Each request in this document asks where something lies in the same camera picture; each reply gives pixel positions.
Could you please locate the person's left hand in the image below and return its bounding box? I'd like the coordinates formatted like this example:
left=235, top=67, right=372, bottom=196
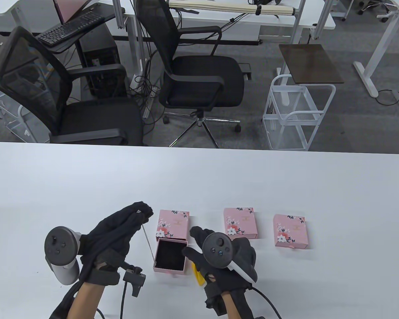
left=80, top=201, right=154, bottom=285

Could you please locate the person's right hand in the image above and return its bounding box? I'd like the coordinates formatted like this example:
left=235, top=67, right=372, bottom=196
left=182, top=227, right=253, bottom=295

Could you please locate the yellow cloth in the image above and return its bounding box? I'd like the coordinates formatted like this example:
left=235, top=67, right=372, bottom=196
left=191, top=263, right=206, bottom=286

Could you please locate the grey handheld controller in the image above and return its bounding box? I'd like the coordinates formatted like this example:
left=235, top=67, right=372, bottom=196
left=202, top=233, right=257, bottom=283
left=44, top=226, right=81, bottom=285

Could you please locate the silver necklace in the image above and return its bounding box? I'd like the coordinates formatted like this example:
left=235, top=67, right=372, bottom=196
left=141, top=223, right=157, bottom=267

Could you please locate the pink box tray black lining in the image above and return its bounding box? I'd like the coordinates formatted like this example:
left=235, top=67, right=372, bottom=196
left=153, top=238, right=189, bottom=275

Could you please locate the pink floral box sleeve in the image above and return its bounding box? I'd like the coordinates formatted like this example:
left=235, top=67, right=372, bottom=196
left=273, top=214, right=309, bottom=250

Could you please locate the person's right forearm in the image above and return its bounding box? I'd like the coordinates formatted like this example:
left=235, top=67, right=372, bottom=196
left=221, top=291, right=247, bottom=319

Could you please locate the person's left forearm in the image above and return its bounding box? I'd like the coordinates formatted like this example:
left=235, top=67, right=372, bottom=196
left=66, top=282, right=106, bottom=319

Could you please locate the black mesh office chair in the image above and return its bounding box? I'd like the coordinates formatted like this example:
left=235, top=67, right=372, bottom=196
left=0, top=26, right=148, bottom=147

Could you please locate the black computer tower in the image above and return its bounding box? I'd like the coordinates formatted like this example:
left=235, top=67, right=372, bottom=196
left=79, top=25, right=127, bottom=98

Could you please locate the black office chair chrome base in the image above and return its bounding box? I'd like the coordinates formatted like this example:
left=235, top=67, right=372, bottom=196
left=135, top=0, right=252, bottom=148

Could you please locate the black keyboard tray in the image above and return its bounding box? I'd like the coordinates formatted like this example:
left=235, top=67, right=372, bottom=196
left=37, top=7, right=125, bottom=53

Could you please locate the black keyboard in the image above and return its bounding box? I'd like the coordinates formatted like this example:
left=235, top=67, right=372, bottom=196
left=37, top=12, right=106, bottom=46

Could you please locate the white desk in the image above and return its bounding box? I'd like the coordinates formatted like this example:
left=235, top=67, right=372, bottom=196
left=353, top=0, right=399, bottom=122
left=0, top=0, right=117, bottom=34
left=113, top=0, right=336, bottom=72

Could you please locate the dark wooden board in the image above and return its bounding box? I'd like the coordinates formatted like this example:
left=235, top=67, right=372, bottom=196
left=279, top=44, right=344, bottom=84

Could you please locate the distant chair base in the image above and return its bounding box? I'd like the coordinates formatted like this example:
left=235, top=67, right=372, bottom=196
left=357, top=0, right=398, bottom=23

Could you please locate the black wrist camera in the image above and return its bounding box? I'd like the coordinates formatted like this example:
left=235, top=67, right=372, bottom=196
left=204, top=289, right=229, bottom=316
left=93, top=251, right=145, bottom=297

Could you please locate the black glove cable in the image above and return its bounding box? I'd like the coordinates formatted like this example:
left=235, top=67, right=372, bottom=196
left=251, top=287, right=283, bottom=319
left=120, top=282, right=129, bottom=319

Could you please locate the white wire cart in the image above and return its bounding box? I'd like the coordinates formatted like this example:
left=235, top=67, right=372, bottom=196
left=0, top=79, right=50, bottom=143
left=262, top=75, right=336, bottom=152

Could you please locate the tangle of black cables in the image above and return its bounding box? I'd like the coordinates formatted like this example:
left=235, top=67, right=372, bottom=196
left=128, top=56, right=162, bottom=127

